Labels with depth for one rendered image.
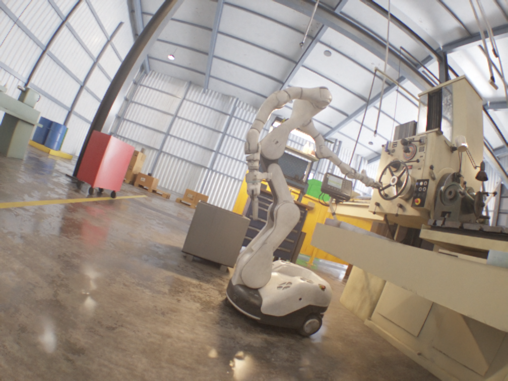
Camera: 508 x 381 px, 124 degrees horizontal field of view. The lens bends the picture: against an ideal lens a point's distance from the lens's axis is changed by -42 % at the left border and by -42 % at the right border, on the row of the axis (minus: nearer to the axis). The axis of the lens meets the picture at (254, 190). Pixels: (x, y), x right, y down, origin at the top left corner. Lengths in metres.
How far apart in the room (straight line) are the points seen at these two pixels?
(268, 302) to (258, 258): 0.27
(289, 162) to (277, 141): 2.28
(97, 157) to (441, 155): 4.29
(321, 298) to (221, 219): 1.19
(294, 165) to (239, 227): 1.79
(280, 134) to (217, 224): 1.11
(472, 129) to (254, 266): 2.85
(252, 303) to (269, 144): 0.92
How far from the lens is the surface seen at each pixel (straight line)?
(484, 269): 0.53
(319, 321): 1.57
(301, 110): 1.59
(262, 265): 1.41
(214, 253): 2.24
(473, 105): 3.46
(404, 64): 7.24
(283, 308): 1.39
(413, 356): 1.95
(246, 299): 1.38
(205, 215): 2.18
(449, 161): 2.53
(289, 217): 1.41
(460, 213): 1.80
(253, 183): 1.19
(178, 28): 13.28
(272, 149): 1.40
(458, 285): 0.55
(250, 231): 3.05
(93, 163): 3.84
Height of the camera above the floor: 0.67
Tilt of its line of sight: 4 degrees up
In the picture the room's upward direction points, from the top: 19 degrees clockwise
